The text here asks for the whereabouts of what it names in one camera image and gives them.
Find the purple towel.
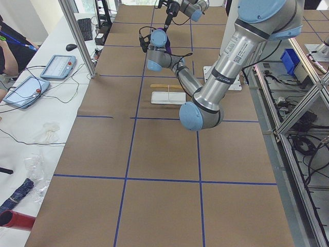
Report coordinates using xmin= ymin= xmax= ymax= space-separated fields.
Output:
xmin=156 ymin=28 xmax=172 ymax=54

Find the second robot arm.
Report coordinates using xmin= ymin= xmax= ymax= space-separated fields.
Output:
xmin=157 ymin=0 xmax=209 ymax=32

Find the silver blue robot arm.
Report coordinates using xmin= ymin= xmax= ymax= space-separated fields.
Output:
xmin=144 ymin=1 xmax=304 ymax=131

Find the black power box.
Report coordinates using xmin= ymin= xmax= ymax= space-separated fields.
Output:
xmin=95 ymin=33 xmax=105 ymax=46

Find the upper teach pendant tablet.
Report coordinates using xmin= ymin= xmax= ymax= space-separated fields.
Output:
xmin=40 ymin=55 xmax=77 ymax=80

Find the teach pendant tablet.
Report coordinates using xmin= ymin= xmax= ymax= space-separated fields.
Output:
xmin=3 ymin=76 xmax=50 ymax=109
xmin=40 ymin=55 xmax=77 ymax=80

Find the black computer mouse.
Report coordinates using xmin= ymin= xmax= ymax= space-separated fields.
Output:
xmin=65 ymin=44 xmax=77 ymax=51

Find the black keyboard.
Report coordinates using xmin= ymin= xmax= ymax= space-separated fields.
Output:
xmin=77 ymin=18 xmax=93 ymax=41

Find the clear plastic bag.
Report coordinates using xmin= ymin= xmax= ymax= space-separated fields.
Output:
xmin=24 ymin=153 xmax=51 ymax=204

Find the blue storage bin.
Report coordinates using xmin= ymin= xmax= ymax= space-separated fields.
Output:
xmin=280 ymin=48 xmax=300 ymax=76

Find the lower teach pendant tablet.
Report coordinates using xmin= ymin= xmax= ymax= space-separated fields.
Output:
xmin=3 ymin=76 xmax=50 ymax=109

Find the seated person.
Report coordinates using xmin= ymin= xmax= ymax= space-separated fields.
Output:
xmin=1 ymin=16 xmax=39 ymax=78

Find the red cylinder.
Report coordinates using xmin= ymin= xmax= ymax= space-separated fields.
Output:
xmin=1 ymin=210 xmax=36 ymax=231

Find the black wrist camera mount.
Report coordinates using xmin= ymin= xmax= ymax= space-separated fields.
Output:
xmin=138 ymin=26 xmax=152 ymax=53

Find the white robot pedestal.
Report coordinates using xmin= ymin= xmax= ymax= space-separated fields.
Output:
xmin=204 ymin=1 xmax=243 ymax=91

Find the aluminium frame post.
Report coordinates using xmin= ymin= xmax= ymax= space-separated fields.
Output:
xmin=58 ymin=0 xmax=96 ymax=78

